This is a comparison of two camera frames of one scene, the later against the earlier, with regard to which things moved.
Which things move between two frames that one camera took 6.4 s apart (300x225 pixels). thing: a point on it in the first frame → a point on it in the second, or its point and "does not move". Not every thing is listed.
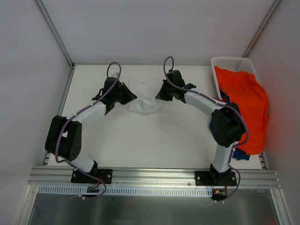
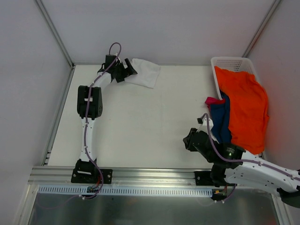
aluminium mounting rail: x=245 y=179 does not move
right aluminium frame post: x=253 y=40 does not move
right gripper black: x=167 y=89 → x=193 y=139
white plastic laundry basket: x=236 y=63 does not move
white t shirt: x=146 y=93 → x=147 y=73
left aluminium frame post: x=55 y=33 does not move
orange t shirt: x=243 y=90 does not move
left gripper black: x=122 y=93 → x=123 y=71
